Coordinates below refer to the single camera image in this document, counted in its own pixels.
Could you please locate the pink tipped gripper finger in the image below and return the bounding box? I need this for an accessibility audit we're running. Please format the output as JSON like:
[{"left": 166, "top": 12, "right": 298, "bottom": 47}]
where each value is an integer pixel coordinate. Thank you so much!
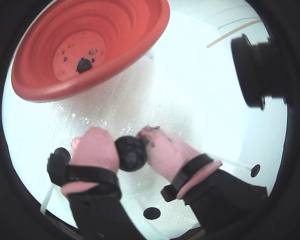
[
  {"left": 46, "top": 127, "right": 146, "bottom": 240},
  {"left": 137, "top": 127, "right": 270, "bottom": 240}
]

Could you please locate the red collapsible silicone cup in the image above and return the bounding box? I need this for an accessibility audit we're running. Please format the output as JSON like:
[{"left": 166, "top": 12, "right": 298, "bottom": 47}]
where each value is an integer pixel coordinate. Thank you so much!
[{"left": 11, "top": 0, "right": 171, "bottom": 103}]

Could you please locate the white foam board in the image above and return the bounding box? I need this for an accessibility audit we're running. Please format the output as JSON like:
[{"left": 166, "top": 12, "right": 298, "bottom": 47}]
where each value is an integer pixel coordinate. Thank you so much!
[{"left": 1, "top": 0, "right": 290, "bottom": 230}]

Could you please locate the thin wooden rod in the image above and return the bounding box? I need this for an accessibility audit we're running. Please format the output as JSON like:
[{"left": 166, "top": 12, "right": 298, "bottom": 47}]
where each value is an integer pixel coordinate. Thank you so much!
[{"left": 206, "top": 19, "right": 263, "bottom": 49}]

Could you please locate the black camera module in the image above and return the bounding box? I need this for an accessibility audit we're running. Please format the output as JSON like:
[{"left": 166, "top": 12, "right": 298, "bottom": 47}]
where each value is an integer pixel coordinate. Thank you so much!
[{"left": 230, "top": 33, "right": 295, "bottom": 111}]

